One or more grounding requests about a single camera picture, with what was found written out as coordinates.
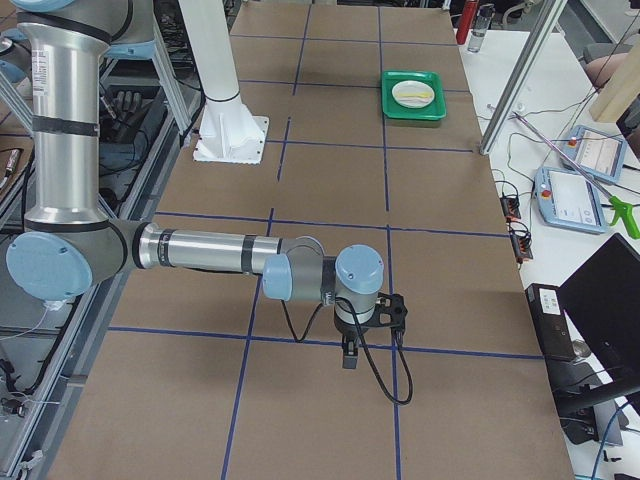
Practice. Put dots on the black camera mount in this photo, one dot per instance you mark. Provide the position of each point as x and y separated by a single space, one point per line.
389 312

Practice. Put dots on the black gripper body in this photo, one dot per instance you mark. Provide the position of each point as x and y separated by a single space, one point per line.
349 329

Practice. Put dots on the green plastic tray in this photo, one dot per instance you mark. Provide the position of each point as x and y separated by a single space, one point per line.
436 111

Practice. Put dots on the orange connector board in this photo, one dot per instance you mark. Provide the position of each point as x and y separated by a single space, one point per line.
510 201
521 239

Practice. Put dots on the black monitor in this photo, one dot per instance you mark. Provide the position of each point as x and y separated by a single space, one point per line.
602 300

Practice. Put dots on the pink plastic spoon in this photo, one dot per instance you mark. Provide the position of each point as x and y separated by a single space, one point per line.
415 102

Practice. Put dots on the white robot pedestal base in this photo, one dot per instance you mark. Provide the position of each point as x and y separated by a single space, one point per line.
228 132

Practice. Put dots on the aluminium frame post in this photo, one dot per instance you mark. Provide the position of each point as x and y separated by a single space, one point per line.
548 17

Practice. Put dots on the white round plate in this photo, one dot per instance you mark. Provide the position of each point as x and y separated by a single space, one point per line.
411 86

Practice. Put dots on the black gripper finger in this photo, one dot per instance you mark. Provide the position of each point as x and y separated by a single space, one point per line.
350 357

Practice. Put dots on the metal stand green clip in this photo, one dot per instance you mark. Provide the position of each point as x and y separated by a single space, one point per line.
623 210

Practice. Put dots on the orange connector board near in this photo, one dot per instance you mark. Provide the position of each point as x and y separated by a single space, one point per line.
521 239

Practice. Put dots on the red cylinder bottle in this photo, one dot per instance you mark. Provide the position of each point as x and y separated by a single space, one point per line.
465 21

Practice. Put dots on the blue teach pendant far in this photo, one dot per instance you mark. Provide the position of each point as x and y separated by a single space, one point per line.
601 154

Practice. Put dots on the blue teach pendant near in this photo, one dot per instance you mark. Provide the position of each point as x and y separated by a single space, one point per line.
567 200

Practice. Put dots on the black box device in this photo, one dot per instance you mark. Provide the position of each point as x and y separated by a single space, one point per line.
551 326

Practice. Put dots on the wooden beam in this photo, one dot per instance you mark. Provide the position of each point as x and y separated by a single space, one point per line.
620 91

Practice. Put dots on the clear water bottle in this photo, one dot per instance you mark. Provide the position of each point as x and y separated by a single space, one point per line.
482 23

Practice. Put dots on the orange connector board far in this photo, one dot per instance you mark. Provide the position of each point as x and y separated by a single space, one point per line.
510 201

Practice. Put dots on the yellow plastic spoon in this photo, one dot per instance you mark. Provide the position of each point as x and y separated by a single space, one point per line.
423 95

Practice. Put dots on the blue teach pendant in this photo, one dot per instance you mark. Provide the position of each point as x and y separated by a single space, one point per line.
567 200
601 154

